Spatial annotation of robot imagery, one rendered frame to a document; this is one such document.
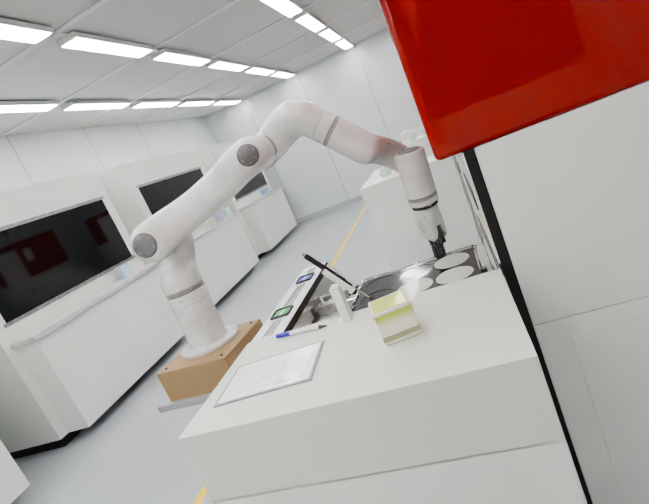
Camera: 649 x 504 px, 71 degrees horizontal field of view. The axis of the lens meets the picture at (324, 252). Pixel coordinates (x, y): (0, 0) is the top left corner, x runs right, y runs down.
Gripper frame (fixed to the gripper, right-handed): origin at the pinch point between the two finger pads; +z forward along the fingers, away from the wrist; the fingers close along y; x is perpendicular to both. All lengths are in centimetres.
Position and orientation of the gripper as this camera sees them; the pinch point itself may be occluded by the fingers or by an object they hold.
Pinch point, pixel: (438, 250)
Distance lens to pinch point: 139.9
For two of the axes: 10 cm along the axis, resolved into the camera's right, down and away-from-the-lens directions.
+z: 3.5, 8.7, 3.5
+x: 8.9, -4.2, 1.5
